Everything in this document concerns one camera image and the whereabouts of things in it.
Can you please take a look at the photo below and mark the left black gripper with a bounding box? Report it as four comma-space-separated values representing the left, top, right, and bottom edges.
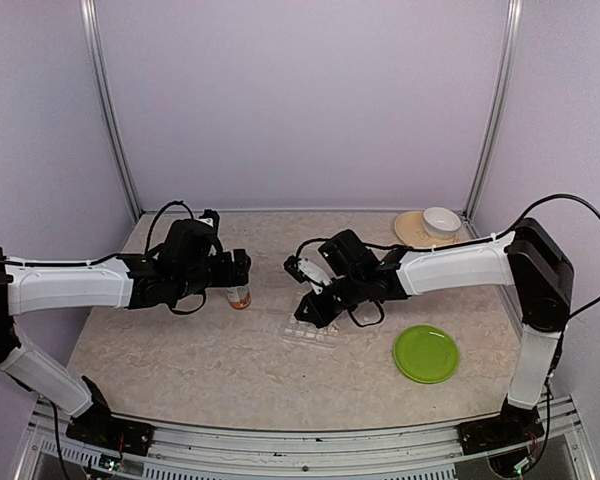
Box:
175, 248, 251, 300

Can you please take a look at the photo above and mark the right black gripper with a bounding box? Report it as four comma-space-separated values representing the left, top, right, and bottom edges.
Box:
293, 271, 366, 329

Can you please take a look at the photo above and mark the clear plastic pill organizer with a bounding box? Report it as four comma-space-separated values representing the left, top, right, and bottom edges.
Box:
279, 292, 343, 349

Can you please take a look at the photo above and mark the orange pill bottle grey cap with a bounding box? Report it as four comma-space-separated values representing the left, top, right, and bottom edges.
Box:
226, 285, 251, 310

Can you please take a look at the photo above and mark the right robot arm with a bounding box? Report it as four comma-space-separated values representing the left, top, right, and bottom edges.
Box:
284, 218, 574, 444

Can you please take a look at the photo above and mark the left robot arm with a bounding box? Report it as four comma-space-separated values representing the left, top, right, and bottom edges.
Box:
0, 215, 251, 445

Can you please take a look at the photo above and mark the green plate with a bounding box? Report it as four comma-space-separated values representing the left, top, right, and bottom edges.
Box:
392, 325, 460, 385

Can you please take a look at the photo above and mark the round wooden plate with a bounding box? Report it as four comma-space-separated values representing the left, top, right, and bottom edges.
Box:
393, 211, 457, 248

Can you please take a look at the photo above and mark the white bowl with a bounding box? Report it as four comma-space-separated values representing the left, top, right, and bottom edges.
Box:
422, 207, 461, 239

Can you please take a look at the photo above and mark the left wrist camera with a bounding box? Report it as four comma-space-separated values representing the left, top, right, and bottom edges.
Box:
197, 209, 220, 232

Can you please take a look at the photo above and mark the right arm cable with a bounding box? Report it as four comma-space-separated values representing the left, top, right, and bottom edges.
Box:
294, 193, 600, 328

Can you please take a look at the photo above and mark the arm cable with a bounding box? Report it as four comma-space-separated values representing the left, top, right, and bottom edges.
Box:
0, 199, 211, 316
294, 193, 600, 328

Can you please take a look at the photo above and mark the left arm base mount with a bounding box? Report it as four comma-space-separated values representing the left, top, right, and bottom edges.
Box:
66, 376, 155, 457

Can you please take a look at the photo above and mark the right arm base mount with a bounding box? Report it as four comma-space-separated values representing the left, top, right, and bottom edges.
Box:
457, 399, 547, 455

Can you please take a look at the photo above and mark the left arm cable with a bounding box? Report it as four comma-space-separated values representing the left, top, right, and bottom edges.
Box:
0, 199, 211, 316

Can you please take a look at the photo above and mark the front aluminium rail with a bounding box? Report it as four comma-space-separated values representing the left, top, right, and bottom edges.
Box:
14, 394, 600, 480

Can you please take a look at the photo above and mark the left aluminium frame post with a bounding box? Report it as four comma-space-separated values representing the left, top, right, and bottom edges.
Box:
79, 0, 143, 221

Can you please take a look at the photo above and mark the aluminium frame post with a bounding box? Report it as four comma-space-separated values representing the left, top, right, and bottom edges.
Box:
79, 0, 143, 221
463, 0, 524, 222

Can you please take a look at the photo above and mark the right aluminium frame post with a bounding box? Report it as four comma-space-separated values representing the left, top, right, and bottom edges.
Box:
463, 0, 524, 222

